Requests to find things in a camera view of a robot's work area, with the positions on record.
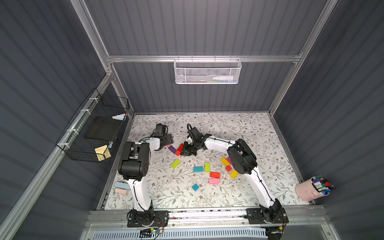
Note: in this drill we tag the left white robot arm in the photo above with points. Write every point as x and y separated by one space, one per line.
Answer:
135 163

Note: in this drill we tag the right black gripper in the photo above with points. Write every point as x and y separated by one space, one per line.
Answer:
190 145

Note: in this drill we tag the yellow block upper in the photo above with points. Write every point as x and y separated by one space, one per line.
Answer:
225 162

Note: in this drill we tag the pink block bottom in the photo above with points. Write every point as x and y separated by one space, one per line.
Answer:
214 181

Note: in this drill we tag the white bottle in basket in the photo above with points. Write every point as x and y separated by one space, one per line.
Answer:
223 78

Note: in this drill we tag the black wire basket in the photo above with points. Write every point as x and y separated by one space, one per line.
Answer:
107 105

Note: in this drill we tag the pink marker cup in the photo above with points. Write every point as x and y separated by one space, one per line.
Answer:
314 188

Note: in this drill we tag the lime green block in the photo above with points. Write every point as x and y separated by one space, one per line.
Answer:
175 164
207 167

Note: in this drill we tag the long red block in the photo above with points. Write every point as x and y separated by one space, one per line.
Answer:
180 149

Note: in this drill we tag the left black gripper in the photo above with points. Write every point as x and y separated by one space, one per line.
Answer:
163 138

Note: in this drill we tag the yellow sticky note pad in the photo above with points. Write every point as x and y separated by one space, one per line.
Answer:
103 153

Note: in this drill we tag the yellow block lower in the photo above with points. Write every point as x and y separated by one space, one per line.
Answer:
234 174

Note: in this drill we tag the black pad in basket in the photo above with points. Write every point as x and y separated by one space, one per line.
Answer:
103 129

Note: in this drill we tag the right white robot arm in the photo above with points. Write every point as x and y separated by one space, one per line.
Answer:
244 162

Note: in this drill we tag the pastel eraser blocks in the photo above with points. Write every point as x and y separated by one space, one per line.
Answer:
121 188

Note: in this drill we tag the teal rectangular block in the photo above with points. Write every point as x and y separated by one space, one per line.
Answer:
198 169

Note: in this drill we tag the red block centre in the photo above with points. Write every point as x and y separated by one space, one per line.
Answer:
215 175

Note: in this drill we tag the yellow block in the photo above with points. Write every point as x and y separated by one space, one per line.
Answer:
234 174
225 162

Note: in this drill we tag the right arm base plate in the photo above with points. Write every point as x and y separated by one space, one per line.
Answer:
260 216

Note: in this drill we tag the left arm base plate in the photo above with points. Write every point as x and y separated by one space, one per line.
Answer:
147 219

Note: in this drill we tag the purple block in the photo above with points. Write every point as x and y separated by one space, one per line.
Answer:
172 149

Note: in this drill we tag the white wire mesh basket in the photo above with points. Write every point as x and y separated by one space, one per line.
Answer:
200 71

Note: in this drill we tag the small teal cube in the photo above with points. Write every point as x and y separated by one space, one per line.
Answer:
195 187

